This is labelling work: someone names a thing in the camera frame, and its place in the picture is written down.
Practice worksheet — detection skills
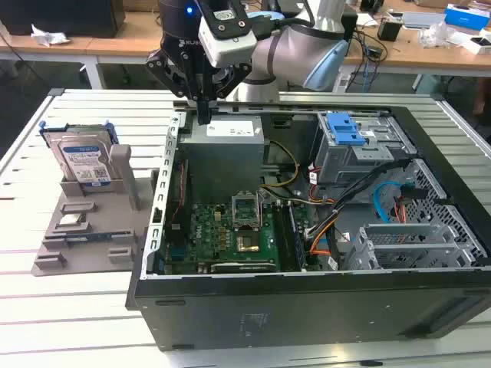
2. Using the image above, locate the black computer tower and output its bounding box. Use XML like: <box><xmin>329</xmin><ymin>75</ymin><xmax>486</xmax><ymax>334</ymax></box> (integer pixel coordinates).
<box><xmin>0</xmin><ymin>0</ymin><xmax>126</xmax><ymax>39</ymax></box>

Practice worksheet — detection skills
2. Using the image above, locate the multicolour power wire bundle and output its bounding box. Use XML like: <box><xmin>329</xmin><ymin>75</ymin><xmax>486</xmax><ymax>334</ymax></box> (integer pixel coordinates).
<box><xmin>264</xmin><ymin>187</ymin><xmax>337</xmax><ymax>208</ymax></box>

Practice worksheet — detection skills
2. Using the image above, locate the red orange power wire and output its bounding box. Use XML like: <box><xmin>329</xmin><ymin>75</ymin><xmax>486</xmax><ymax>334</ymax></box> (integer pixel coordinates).
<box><xmin>394</xmin><ymin>194</ymin><xmax>409</xmax><ymax>224</ymax></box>

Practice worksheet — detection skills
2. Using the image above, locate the flat grey box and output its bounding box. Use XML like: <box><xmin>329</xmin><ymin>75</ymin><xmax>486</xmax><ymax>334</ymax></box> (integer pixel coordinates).
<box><xmin>400</xmin><ymin>11</ymin><xmax>448</xmax><ymax>30</ymax></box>

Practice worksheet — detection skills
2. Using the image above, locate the green motherboard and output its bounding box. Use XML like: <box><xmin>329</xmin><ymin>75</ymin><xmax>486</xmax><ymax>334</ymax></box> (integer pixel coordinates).
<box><xmin>163</xmin><ymin>201</ymin><xmax>319</xmax><ymax>275</ymax></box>

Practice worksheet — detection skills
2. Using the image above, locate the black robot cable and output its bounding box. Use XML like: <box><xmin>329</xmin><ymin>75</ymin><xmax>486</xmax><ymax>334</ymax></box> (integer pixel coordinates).
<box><xmin>251</xmin><ymin>13</ymin><xmax>318</xmax><ymax>41</ymax></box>

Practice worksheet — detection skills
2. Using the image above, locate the blue plastic drive latch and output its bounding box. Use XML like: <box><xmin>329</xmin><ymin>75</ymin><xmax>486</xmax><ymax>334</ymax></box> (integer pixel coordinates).
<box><xmin>326</xmin><ymin>111</ymin><xmax>365</xmax><ymax>146</ymax></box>

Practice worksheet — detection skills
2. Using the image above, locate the hard disk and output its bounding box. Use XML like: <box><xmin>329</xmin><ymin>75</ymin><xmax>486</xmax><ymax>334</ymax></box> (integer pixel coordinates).
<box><xmin>38</xmin><ymin>120</ymin><xmax>118</xmax><ymax>189</ymax></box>

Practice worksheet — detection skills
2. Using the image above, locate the black graphics card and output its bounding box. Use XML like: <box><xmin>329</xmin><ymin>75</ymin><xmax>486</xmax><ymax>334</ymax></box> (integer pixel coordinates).
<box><xmin>197</xmin><ymin>260</ymin><xmax>277</xmax><ymax>274</ymax></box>

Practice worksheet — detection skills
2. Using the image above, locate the RAM stick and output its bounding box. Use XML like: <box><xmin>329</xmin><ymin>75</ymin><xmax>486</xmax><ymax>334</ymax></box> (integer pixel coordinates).
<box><xmin>64</xmin><ymin>231</ymin><xmax>131</xmax><ymax>243</ymax></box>

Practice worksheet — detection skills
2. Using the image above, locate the grey power supply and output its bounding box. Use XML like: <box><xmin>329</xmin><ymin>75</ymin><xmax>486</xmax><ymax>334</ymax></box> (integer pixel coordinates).
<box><xmin>178</xmin><ymin>117</ymin><xmax>272</xmax><ymax>204</ymax></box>

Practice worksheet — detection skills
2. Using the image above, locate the grey metal drive cage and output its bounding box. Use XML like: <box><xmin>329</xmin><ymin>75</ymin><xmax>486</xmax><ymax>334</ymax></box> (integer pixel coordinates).
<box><xmin>312</xmin><ymin>113</ymin><xmax>419</xmax><ymax>186</ymax></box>

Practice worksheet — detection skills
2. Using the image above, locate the tall black box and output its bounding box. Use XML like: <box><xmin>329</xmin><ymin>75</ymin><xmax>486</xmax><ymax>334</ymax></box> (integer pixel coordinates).
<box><xmin>343</xmin><ymin>9</ymin><xmax>358</xmax><ymax>43</ymax></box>

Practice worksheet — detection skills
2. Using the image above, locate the small black box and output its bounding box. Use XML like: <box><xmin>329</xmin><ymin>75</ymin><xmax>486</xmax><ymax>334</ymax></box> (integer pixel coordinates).
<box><xmin>377</xmin><ymin>19</ymin><xmax>403</xmax><ymax>42</ymax></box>

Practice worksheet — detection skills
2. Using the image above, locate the blue cardboard box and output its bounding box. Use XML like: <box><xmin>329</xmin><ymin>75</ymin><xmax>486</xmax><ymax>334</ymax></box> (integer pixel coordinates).
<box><xmin>443</xmin><ymin>3</ymin><xmax>491</xmax><ymax>31</ymax></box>

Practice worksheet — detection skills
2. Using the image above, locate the black cable bundle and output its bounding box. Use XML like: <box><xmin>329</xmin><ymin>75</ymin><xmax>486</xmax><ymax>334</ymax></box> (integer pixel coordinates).
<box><xmin>305</xmin><ymin>156</ymin><xmax>419</xmax><ymax>246</ymax></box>

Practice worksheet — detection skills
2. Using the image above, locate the locking lever wire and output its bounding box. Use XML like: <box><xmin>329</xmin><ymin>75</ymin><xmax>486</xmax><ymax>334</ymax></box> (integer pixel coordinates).
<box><xmin>256</xmin><ymin>188</ymin><xmax>272</xmax><ymax>231</ymax></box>

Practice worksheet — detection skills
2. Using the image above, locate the yellow wire bundle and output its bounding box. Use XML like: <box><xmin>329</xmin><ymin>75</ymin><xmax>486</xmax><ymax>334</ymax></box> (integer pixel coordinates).
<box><xmin>260</xmin><ymin>140</ymin><xmax>301</xmax><ymax>189</ymax></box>

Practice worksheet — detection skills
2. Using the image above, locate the clear plastic bag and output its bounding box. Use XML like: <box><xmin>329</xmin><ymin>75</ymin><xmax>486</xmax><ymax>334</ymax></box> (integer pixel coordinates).
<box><xmin>417</xmin><ymin>21</ymin><xmax>467</xmax><ymax>50</ymax></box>

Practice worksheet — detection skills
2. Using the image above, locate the silver CPU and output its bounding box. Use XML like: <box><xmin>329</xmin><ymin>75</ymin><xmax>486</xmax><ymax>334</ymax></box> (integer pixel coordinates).
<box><xmin>57</xmin><ymin>213</ymin><xmax>87</xmax><ymax>227</ymax></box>

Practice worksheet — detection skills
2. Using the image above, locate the blue flat data wire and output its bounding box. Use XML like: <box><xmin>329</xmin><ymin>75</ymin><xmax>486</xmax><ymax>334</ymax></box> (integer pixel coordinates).
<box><xmin>374</xmin><ymin>182</ymin><xmax>415</xmax><ymax>224</ymax></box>

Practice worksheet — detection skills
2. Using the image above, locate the metal socket cover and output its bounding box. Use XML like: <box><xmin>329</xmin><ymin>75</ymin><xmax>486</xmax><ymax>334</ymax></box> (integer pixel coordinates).
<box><xmin>229</xmin><ymin>190</ymin><xmax>262</xmax><ymax>230</ymax></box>

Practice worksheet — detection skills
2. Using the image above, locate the CPU socket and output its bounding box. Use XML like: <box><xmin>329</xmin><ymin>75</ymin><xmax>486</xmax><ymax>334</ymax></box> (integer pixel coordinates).
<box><xmin>236</xmin><ymin>234</ymin><xmax>260</xmax><ymax>254</ymax></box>

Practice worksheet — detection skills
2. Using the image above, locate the crumpled white paper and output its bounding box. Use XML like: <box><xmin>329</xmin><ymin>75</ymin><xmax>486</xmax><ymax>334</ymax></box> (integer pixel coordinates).
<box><xmin>30</xmin><ymin>23</ymin><xmax>71</xmax><ymax>48</ymax></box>

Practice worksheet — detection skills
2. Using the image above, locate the long wooden desk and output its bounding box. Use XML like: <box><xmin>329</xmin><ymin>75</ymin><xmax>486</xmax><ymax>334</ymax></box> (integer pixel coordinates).
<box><xmin>0</xmin><ymin>9</ymin><xmax>491</xmax><ymax>91</ymax></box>

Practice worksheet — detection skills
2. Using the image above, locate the metal disk bay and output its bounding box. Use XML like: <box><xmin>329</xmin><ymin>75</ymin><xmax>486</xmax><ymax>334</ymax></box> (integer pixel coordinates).
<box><xmin>343</xmin><ymin>223</ymin><xmax>479</xmax><ymax>272</ymax></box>

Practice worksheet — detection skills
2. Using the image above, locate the black PC case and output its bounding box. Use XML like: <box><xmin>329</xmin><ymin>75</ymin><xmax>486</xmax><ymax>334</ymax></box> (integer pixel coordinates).
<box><xmin>125</xmin><ymin>100</ymin><xmax>491</xmax><ymax>352</ymax></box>

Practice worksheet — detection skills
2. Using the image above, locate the grey parts rack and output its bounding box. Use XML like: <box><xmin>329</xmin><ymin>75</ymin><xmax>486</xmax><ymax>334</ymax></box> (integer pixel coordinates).
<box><xmin>32</xmin><ymin>144</ymin><xmax>160</xmax><ymax>277</ymax></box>

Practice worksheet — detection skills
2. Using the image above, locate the white flat box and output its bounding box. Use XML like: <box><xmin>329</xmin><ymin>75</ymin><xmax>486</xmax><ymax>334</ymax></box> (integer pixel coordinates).
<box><xmin>458</xmin><ymin>32</ymin><xmax>491</xmax><ymax>57</ymax></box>

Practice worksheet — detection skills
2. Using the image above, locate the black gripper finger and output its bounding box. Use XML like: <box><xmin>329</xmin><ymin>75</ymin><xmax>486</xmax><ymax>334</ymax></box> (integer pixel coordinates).
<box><xmin>145</xmin><ymin>49</ymin><xmax>205</xmax><ymax>125</ymax></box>
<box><xmin>204</xmin><ymin>64</ymin><xmax>253</xmax><ymax>125</ymax></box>

